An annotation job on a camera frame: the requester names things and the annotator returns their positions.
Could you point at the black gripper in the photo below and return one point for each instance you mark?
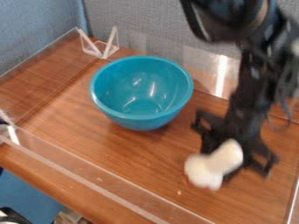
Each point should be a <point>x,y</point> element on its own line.
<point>266,82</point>

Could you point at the plush mushroom toy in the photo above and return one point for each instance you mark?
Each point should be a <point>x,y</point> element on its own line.
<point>208,169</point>

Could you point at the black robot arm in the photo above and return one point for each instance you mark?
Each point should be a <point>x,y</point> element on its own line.
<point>266,35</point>

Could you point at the blue bowl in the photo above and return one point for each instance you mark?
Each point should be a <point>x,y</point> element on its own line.
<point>142,91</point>

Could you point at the clear acrylic back barrier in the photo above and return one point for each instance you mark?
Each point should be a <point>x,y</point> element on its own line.
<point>214,68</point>

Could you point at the clear acrylic barrier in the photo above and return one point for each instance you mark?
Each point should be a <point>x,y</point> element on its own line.
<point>65,57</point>
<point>214,68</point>
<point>94,191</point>

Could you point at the clear acrylic front barrier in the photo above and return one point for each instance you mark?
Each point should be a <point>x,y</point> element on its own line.
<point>94,191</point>

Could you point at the clear acrylic left barrier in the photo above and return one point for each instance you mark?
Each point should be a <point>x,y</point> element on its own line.
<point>65,57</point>

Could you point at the clear acrylic corner bracket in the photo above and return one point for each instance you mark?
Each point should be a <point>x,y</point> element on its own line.
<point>99,49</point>

